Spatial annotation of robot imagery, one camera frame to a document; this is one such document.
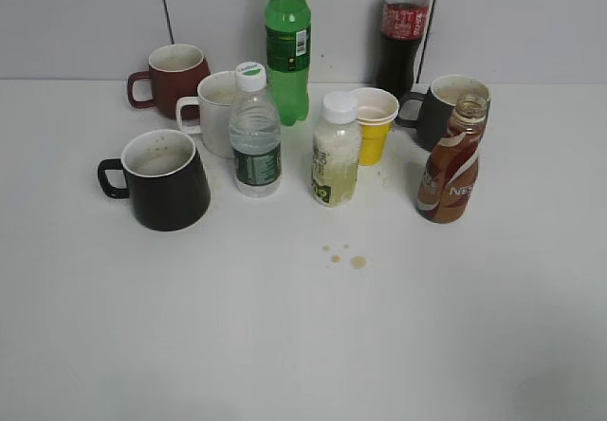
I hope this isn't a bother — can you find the cola bottle red label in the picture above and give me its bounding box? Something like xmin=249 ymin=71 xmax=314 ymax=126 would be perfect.
xmin=376 ymin=0 xmax=430 ymax=98

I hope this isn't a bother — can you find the brown Nescafe coffee bottle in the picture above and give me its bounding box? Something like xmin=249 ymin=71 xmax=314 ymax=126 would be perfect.
xmin=416 ymin=93 xmax=487 ymax=224

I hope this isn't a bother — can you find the dark grey mug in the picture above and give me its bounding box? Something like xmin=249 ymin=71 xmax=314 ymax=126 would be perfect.
xmin=395 ymin=74 xmax=491 ymax=151

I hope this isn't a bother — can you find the yellowish juice bottle white cap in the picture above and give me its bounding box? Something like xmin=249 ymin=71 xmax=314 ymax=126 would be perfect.
xmin=311 ymin=91 xmax=362 ymax=208

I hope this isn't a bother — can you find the clear water bottle green label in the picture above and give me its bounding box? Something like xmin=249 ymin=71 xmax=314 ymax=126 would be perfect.
xmin=229 ymin=62 xmax=282 ymax=198

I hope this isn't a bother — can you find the green soda bottle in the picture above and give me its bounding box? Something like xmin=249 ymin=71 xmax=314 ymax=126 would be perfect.
xmin=265 ymin=0 xmax=311 ymax=126

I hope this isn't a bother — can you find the dark red mug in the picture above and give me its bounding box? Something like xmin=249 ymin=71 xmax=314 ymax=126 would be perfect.
xmin=126 ymin=44 xmax=211 ymax=120

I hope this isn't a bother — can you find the yellow paper cup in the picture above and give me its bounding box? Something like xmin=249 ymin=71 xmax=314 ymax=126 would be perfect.
xmin=358 ymin=119 xmax=392 ymax=166

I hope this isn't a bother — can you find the black mug white interior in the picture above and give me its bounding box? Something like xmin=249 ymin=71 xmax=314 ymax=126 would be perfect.
xmin=97 ymin=129 xmax=211 ymax=231

